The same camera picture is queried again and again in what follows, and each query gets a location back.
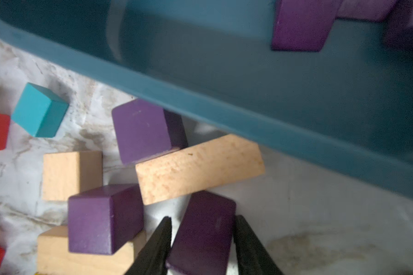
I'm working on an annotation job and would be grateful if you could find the purple long block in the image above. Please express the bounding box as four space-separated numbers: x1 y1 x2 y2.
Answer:
337 0 398 22

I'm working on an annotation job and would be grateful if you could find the teal plastic storage bin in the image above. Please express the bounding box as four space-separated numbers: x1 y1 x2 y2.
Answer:
0 1 413 199

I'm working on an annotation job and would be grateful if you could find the purple rectangular block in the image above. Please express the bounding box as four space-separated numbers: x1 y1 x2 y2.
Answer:
166 191 236 275

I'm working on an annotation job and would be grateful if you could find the purple cube block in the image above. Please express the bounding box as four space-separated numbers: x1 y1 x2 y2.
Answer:
112 99 188 166

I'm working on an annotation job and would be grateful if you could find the natural wood cube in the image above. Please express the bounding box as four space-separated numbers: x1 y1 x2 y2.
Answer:
42 151 103 201

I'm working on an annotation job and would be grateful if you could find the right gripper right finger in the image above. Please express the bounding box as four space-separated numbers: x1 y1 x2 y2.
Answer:
233 215 283 275

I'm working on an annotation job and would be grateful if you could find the teal small cube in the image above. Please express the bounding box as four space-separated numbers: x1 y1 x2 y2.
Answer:
11 82 69 138

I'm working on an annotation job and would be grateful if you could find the natural wood short bar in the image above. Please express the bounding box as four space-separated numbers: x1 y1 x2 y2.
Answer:
37 226 146 275

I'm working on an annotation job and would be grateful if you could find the purple wedge block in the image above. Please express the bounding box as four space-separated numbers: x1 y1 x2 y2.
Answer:
383 0 413 50

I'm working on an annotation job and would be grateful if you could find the purple small cube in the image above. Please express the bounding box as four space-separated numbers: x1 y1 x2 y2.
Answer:
68 183 144 255

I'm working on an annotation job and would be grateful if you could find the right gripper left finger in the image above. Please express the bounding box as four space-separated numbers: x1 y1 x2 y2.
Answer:
125 217 172 275

